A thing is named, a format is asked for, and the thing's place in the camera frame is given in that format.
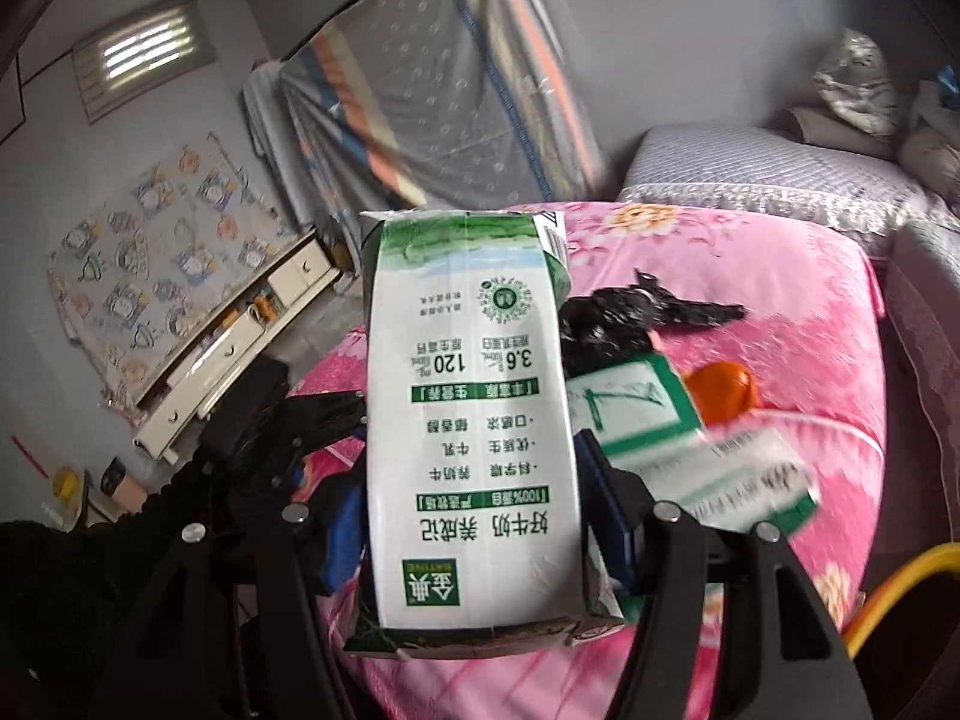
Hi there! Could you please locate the grey quilted sofa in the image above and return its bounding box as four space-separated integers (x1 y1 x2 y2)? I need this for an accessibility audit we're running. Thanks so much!
615 124 960 616

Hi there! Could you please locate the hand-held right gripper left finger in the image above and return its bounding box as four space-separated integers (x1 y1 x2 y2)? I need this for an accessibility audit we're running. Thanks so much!
90 474 370 720

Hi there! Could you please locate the tiger plush in plastic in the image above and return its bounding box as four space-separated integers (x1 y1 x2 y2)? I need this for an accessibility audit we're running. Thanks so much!
814 28 905 140

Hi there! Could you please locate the white cabinet with drawers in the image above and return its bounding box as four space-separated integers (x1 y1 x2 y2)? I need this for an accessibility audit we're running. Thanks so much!
133 229 343 466

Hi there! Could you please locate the black plastic bag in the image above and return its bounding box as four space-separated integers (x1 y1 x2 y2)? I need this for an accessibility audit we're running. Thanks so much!
561 268 748 377

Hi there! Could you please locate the pink floral blanket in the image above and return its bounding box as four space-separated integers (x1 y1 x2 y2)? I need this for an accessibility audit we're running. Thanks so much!
289 199 890 720

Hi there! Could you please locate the cartoon print cloth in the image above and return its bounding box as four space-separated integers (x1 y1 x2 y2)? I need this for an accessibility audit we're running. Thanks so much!
46 131 302 415

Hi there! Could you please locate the grey square pillow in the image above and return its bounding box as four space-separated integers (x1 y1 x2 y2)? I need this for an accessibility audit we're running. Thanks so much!
896 81 960 205

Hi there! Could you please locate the grey bolster cushion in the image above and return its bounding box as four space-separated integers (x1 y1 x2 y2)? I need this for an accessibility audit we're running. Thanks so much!
783 105 901 160

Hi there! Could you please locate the orange round fruit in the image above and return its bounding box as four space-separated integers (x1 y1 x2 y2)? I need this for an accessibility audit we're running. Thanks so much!
685 362 759 422

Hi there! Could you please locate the wall vent with slats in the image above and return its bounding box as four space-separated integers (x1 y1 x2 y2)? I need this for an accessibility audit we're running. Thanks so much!
71 0 218 125

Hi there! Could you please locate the yellow round trash bin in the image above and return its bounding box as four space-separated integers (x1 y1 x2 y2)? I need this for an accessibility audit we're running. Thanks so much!
853 542 960 662

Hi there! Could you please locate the patterned hanging cloth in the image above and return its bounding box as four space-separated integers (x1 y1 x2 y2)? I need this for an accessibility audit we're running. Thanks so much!
244 0 625 248

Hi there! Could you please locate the green and white milk carton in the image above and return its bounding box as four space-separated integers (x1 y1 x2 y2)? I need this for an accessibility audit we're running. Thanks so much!
343 208 628 661
564 355 820 542

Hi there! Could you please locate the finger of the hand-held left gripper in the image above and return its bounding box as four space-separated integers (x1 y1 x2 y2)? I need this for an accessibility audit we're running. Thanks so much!
289 388 368 458

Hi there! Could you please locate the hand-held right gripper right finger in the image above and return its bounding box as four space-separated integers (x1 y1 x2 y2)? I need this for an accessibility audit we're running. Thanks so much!
574 430 880 720

